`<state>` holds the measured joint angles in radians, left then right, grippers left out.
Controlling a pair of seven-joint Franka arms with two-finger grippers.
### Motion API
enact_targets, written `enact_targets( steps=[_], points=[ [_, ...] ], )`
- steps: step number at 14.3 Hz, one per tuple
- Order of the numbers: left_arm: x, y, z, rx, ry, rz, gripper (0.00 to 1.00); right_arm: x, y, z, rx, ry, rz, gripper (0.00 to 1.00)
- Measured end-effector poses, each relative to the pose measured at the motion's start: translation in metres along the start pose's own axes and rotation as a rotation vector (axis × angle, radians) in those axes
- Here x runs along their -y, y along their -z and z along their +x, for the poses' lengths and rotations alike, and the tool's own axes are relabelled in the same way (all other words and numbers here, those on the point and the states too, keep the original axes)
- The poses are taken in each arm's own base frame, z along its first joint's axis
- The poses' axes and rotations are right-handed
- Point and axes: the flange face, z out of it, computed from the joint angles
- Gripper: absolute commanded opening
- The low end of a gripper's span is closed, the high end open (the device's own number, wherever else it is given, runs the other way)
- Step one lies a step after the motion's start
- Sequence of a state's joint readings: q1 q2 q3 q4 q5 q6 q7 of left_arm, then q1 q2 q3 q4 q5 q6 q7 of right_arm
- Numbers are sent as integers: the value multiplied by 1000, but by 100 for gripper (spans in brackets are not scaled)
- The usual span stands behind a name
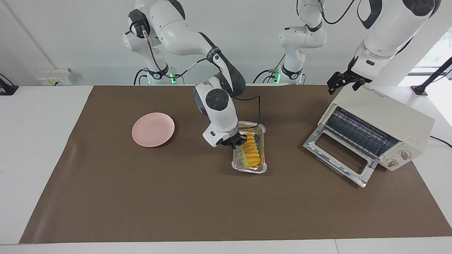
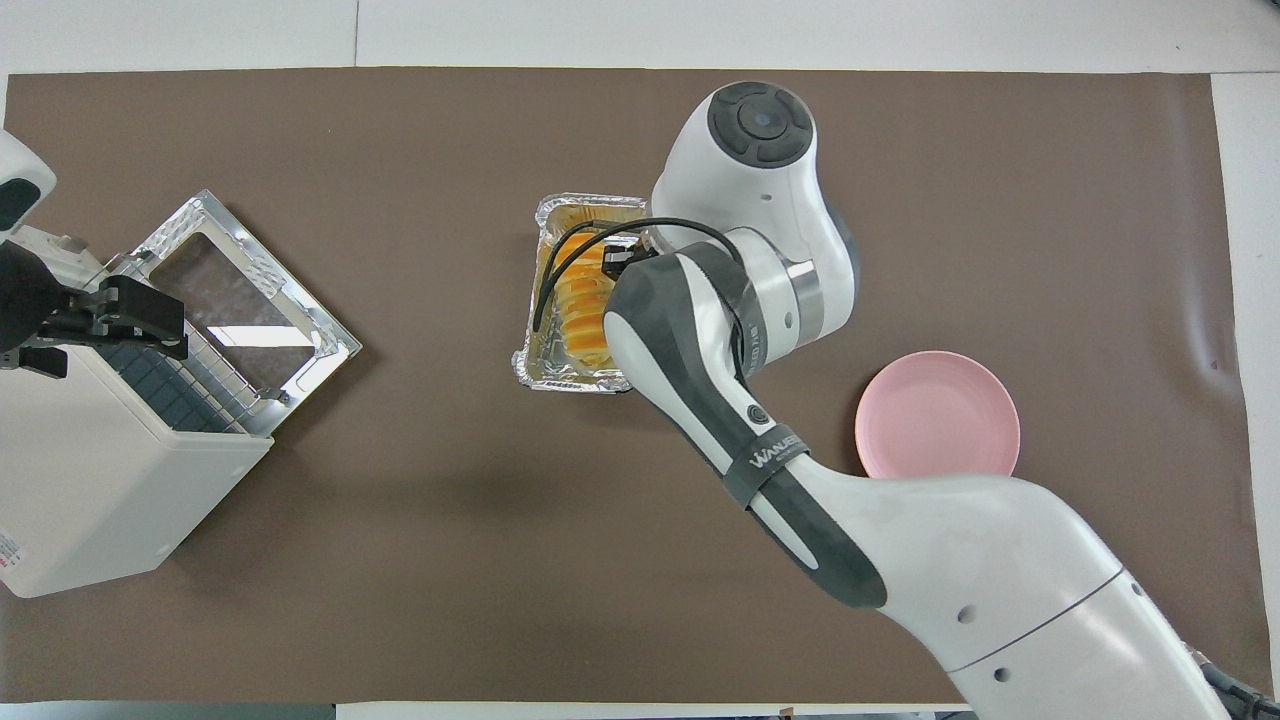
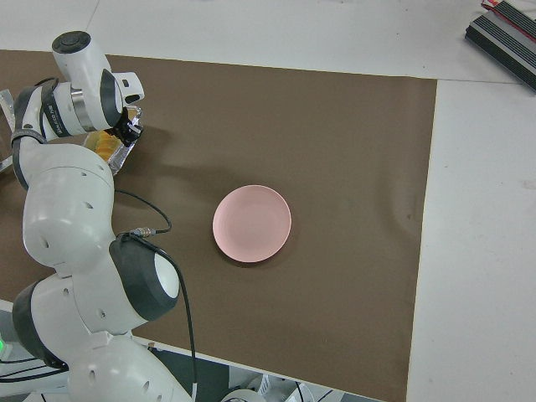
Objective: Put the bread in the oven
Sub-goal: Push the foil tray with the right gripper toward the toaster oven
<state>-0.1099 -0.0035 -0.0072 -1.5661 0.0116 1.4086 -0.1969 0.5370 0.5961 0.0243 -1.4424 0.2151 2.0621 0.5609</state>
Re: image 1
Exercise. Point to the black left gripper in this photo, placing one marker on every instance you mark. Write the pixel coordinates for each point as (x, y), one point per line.
(342, 77)

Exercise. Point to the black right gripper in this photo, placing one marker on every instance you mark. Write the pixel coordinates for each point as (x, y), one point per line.
(233, 141)

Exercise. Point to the yellow twisted bread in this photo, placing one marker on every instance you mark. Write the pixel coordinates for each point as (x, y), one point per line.
(252, 155)

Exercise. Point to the aluminium foil tray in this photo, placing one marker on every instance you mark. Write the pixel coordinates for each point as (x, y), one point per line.
(263, 155)

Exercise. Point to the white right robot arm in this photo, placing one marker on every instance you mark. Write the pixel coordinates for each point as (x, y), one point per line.
(176, 31)

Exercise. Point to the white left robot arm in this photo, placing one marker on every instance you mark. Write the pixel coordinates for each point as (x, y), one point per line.
(395, 31)

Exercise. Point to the cream toaster oven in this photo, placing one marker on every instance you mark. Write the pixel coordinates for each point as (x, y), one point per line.
(385, 109)

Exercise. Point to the glass oven door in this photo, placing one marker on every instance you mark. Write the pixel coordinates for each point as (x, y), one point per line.
(319, 150)

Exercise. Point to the small cream oven knob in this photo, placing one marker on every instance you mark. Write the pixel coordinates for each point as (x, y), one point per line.
(392, 162)

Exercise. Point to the large cream oven knob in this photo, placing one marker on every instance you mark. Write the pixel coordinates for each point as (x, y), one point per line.
(405, 154)

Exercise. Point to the brown table mat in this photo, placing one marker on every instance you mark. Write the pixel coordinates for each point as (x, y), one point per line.
(229, 204)

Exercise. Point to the pink round plate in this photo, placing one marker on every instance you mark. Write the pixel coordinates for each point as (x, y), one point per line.
(153, 129)

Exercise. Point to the black camera stand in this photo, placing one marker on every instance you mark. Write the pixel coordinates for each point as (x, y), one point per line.
(432, 77)

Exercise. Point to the white wall power outlet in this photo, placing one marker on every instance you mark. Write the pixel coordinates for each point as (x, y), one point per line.
(53, 77)

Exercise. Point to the black clamp mount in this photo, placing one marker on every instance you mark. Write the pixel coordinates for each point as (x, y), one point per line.
(7, 88)

